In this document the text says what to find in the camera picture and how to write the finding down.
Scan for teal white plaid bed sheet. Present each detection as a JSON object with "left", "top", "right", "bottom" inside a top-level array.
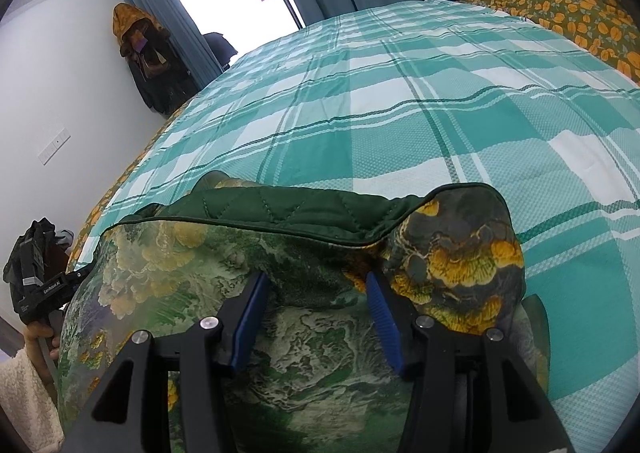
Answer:
[{"left": 78, "top": 0, "right": 639, "bottom": 452}]

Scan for orange floral green quilt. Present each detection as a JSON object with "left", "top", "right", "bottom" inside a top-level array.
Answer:
[{"left": 470, "top": 0, "right": 640, "bottom": 82}]

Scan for blue curtain left panel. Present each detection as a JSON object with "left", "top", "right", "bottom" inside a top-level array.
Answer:
[{"left": 113, "top": 0, "right": 226, "bottom": 92}]

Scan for dark garment behind curtain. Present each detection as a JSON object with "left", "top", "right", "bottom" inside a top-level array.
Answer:
[{"left": 203, "top": 32, "right": 238, "bottom": 71}]

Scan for clothes hanging on coat rack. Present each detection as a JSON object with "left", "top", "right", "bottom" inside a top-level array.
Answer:
[{"left": 112, "top": 2, "right": 198, "bottom": 117}]

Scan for cream fleece left sleeve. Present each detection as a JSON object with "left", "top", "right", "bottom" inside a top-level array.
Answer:
[{"left": 1, "top": 348, "right": 64, "bottom": 453}]

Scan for person left hand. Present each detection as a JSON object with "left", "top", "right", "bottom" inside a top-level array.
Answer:
[{"left": 23, "top": 322, "right": 60, "bottom": 388}]

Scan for green landscape print padded jacket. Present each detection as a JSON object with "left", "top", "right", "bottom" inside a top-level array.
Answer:
[{"left": 58, "top": 172, "right": 550, "bottom": 452}]

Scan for white wall switch plate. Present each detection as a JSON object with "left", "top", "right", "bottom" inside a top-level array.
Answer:
[{"left": 38, "top": 128, "right": 70, "bottom": 165}]

